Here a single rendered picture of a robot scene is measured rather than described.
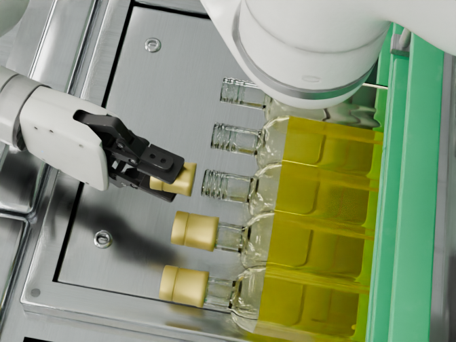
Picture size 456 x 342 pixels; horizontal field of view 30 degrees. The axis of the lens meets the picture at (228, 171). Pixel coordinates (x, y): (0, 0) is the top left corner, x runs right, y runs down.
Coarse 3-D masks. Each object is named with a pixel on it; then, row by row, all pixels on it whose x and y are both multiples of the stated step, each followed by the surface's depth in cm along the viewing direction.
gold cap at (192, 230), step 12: (180, 216) 85; (192, 216) 85; (204, 216) 85; (180, 228) 84; (192, 228) 84; (204, 228) 84; (216, 228) 84; (180, 240) 85; (192, 240) 84; (204, 240) 84
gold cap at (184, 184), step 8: (184, 168) 87; (192, 168) 88; (184, 176) 87; (192, 176) 87; (152, 184) 88; (160, 184) 88; (168, 184) 87; (176, 184) 87; (184, 184) 87; (192, 184) 87; (176, 192) 88; (184, 192) 88
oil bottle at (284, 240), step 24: (264, 216) 84; (288, 216) 84; (240, 240) 84; (264, 240) 83; (288, 240) 83; (312, 240) 83; (336, 240) 83; (360, 240) 84; (264, 264) 83; (288, 264) 82; (312, 264) 82; (336, 264) 82; (360, 264) 82
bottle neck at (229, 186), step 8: (208, 176) 88; (216, 176) 88; (224, 176) 88; (232, 176) 88; (240, 176) 88; (248, 176) 88; (208, 184) 87; (216, 184) 87; (224, 184) 87; (232, 184) 87; (240, 184) 88; (248, 184) 87; (208, 192) 88; (216, 192) 88; (224, 192) 88; (232, 192) 87; (240, 192) 87; (232, 200) 88; (240, 200) 88
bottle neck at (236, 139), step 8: (216, 128) 90; (224, 128) 90; (232, 128) 90; (240, 128) 91; (248, 128) 91; (216, 136) 90; (224, 136) 90; (232, 136) 90; (240, 136) 90; (248, 136) 90; (256, 136) 90; (216, 144) 90; (224, 144) 90; (232, 144) 90; (240, 144) 90; (248, 144) 90; (240, 152) 91; (248, 152) 91
